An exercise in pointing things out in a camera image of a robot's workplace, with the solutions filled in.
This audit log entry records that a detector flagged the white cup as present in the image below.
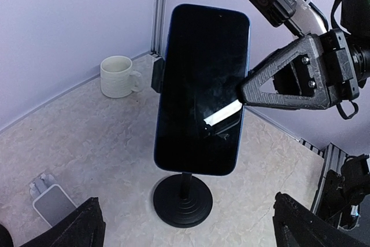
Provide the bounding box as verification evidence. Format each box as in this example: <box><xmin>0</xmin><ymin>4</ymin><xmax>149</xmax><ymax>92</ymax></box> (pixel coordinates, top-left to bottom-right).
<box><xmin>100</xmin><ymin>56</ymin><xmax>143</xmax><ymax>98</ymax></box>

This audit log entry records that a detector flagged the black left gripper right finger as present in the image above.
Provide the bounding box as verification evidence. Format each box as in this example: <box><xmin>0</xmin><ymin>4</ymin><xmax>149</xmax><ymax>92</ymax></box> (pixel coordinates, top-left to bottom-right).
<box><xmin>272</xmin><ymin>192</ymin><xmax>366</xmax><ymax>246</ymax></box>

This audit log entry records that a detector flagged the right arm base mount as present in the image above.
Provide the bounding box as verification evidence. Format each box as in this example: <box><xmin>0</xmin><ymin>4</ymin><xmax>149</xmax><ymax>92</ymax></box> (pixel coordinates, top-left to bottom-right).
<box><xmin>311</xmin><ymin>143</ymin><xmax>369</xmax><ymax>231</ymax></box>

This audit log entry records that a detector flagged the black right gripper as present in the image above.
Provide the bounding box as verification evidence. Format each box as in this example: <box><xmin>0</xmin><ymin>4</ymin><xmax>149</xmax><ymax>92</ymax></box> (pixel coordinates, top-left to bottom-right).
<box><xmin>238</xmin><ymin>29</ymin><xmax>369</xmax><ymax>110</ymax></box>

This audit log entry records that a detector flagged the white phone stand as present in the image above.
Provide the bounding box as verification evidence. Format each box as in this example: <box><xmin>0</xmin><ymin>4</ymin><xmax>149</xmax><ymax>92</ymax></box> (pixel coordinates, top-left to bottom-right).
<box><xmin>29</xmin><ymin>173</ymin><xmax>77</xmax><ymax>227</ymax></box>

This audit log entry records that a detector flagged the black phone blue edge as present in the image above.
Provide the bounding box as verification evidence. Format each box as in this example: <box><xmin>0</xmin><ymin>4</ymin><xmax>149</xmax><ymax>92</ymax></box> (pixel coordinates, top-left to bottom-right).
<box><xmin>154</xmin><ymin>4</ymin><xmax>250</xmax><ymax>176</ymax></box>

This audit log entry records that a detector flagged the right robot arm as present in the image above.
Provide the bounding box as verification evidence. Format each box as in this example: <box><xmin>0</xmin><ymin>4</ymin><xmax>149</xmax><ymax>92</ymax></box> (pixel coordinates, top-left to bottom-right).
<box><xmin>239</xmin><ymin>0</ymin><xmax>369</xmax><ymax>110</ymax></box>

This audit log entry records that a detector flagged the right aluminium frame post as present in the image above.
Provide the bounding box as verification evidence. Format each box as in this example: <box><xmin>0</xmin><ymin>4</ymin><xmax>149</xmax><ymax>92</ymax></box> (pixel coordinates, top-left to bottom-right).
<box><xmin>150</xmin><ymin>0</ymin><xmax>167</xmax><ymax>58</ymax></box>

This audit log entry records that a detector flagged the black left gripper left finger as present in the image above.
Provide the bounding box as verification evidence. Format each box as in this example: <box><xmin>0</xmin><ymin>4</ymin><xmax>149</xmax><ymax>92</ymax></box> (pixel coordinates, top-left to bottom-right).
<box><xmin>24</xmin><ymin>197</ymin><xmax>106</xmax><ymax>247</ymax></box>

